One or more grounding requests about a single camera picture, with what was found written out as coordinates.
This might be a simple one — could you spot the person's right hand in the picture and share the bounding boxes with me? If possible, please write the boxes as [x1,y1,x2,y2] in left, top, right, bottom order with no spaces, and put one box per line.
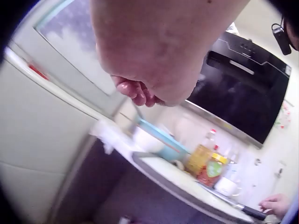
[259,193,292,220]

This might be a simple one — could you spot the person's left hand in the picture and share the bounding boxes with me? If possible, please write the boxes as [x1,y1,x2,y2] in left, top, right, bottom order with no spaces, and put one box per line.
[90,0,251,108]

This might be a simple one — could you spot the person's right fingers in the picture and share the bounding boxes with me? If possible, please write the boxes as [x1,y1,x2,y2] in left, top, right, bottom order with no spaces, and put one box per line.
[259,197,278,214]

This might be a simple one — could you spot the person's left fingers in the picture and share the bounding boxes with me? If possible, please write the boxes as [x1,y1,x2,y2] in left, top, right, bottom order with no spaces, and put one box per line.
[111,76,167,108]

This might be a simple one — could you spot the black-handled knife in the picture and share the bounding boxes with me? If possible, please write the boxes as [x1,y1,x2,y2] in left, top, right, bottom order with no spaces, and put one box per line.
[236,203,268,221]

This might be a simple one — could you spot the white mug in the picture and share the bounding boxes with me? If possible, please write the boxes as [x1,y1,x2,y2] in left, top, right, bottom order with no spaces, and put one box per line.
[214,177,243,197]

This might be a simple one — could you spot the white bowl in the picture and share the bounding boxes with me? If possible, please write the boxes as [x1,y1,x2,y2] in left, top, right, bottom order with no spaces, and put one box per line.
[133,127,165,154]

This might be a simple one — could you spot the white plastic bag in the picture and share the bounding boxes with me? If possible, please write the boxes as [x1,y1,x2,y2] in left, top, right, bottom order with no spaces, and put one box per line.
[90,119,131,154]

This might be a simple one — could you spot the light blue bowl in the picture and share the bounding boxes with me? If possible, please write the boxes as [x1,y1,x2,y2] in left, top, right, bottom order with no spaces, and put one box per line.
[138,118,191,162]

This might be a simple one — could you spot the red sauce jar yellow lid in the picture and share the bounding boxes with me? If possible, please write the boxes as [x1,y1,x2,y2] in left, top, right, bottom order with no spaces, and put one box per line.
[196,153,228,187]

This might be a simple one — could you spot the yellow cooking oil bottle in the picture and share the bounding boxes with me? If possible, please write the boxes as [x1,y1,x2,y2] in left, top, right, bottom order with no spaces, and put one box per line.
[185,129,219,178]

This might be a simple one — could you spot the window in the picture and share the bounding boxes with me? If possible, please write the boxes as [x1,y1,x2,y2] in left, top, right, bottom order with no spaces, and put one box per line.
[34,0,117,96]

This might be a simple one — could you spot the black range hood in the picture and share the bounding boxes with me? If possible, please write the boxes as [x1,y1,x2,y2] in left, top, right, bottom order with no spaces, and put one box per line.
[186,31,292,148]

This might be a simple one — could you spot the white door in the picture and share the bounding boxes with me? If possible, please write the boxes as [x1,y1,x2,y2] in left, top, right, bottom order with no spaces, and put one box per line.
[0,47,105,224]

